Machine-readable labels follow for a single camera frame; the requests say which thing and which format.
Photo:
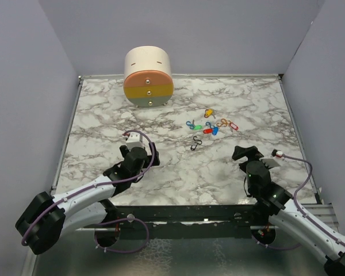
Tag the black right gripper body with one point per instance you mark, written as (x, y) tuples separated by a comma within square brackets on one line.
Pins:
[(250, 189)]

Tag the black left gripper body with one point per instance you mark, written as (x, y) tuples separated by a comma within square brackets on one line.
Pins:
[(148, 162)]

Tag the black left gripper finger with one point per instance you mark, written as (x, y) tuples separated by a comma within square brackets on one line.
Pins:
[(124, 151), (156, 160)]

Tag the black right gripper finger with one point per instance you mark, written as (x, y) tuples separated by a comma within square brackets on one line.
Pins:
[(239, 152), (253, 154)]

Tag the blue key tag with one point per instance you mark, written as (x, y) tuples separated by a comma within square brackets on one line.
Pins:
[(215, 130)]

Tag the small red key tag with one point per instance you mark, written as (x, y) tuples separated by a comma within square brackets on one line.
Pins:
[(207, 131)]

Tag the black S carabiner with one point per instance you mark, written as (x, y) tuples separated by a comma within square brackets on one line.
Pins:
[(196, 140)]

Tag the green key tag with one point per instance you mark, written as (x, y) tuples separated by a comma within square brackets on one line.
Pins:
[(198, 127)]

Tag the light blue S carabiner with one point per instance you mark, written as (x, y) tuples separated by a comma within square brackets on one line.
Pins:
[(190, 124)]

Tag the yellow key tag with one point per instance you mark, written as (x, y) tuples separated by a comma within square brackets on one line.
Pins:
[(209, 113)]

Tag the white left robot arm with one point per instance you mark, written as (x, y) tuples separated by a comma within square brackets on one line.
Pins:
[(47, 217)]

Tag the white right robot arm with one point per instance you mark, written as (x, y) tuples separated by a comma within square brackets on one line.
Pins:
[(277, 206)]

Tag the round three-drawer mini cabinet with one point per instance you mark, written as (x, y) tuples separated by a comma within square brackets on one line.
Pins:
[(148, 80)]

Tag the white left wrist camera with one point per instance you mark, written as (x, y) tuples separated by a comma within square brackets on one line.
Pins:
[(133, 139)]

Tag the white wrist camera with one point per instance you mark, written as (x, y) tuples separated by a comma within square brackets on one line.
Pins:
[(133, 139), (275, 160)]

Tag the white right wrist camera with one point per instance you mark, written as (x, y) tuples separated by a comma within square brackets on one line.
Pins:
[(275, 160)]

